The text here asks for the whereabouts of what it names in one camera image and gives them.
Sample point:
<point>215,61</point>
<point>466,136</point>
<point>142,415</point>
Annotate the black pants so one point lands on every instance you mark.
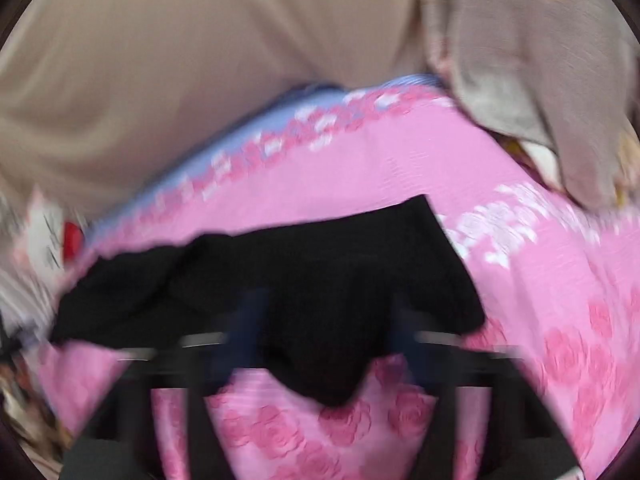
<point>326,294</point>

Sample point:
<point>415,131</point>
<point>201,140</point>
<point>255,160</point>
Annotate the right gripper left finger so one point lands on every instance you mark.
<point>120,439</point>

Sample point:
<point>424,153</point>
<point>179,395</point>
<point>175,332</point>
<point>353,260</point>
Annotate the white cat face pillow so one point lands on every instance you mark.
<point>50,239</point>

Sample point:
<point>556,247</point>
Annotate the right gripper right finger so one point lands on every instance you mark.
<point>522,439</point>

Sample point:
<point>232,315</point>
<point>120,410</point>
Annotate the pink rose bed sheet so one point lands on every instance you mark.
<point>560,287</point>

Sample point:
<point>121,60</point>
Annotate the beige fabric headboard cover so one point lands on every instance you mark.
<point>100,96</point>

